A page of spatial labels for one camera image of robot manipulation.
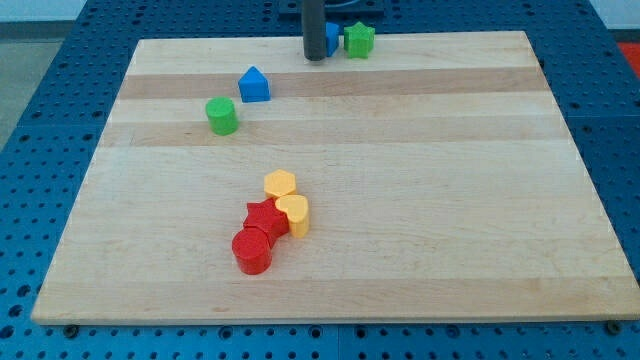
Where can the blue pentagon house block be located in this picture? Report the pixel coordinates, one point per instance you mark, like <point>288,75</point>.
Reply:
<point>254,86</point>

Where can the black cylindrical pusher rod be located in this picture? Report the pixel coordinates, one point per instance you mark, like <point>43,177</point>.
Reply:
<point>313,29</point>

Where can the green cylinder block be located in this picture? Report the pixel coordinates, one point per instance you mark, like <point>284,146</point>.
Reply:
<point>221,115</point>

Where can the red cylinder block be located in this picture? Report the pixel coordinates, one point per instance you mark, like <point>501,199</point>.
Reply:
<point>252,251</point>

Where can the yellow hexagon block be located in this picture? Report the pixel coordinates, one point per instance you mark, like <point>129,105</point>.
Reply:
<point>279,183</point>

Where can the yellow heart block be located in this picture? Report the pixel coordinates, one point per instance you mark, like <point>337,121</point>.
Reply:
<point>296,208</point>

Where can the green star block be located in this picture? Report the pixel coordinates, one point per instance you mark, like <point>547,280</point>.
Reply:
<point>359,40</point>

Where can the red star block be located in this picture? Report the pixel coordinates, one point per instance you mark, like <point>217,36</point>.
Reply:
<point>265,217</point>

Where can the blue cube block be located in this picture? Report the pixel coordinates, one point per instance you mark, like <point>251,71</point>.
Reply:
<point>332,31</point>

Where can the light wooden board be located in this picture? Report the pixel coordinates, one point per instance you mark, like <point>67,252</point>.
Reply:
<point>443,182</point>

